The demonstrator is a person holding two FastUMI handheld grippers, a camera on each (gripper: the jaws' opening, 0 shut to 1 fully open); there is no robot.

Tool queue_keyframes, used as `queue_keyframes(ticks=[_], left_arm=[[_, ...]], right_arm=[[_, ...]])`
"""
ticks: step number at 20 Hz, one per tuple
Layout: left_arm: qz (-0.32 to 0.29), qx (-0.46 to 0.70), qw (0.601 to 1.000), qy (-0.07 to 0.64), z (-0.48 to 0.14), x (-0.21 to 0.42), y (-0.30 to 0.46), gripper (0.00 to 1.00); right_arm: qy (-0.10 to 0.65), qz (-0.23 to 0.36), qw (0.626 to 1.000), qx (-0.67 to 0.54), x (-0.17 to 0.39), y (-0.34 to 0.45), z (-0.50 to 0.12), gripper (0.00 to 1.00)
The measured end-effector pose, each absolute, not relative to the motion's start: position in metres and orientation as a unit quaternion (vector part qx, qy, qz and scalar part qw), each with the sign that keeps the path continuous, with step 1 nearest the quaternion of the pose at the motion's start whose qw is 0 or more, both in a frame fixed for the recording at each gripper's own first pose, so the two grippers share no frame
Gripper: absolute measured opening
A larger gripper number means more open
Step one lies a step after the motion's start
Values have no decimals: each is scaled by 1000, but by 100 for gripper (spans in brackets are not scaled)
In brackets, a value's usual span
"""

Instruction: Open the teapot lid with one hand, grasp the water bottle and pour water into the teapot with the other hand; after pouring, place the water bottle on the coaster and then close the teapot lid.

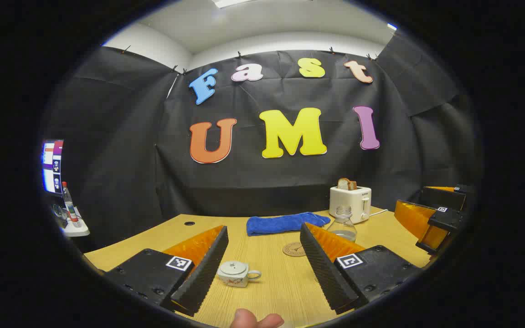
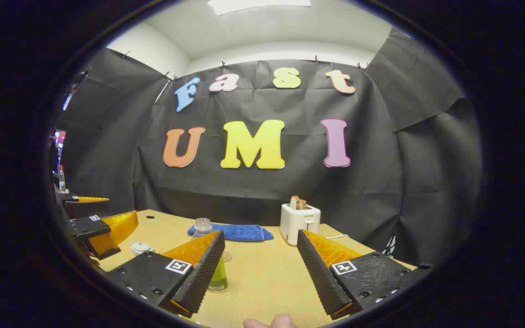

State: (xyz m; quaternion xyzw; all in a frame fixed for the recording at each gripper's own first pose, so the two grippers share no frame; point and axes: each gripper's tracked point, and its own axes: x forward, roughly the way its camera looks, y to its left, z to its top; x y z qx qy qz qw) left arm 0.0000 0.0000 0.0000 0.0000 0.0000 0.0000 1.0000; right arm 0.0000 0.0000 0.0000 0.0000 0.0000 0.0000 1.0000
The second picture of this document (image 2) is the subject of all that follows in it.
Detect ceiling light panel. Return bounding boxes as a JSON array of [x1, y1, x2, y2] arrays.
[[207, 0, 312, 16]]

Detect blue towel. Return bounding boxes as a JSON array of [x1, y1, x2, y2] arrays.
[[187, 223, 274, 242]]

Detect white toaster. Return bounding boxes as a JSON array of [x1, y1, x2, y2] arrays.
[[280, 203, 321, 246]]

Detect colourful background items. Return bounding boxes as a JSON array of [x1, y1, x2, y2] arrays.
[[54, 129, 67, 160]]

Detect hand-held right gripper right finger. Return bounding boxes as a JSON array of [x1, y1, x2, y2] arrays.
[[297, 229, 432, 320]]

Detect black backdrop cloth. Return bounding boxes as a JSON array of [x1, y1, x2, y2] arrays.
[[55, 27, 484, 267]]

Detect green label water bottle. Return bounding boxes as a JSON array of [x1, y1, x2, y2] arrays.
[[192, 218, 229, 293]]

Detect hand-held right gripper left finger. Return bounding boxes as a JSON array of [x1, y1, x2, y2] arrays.
[[106, 230, 226, 318]]

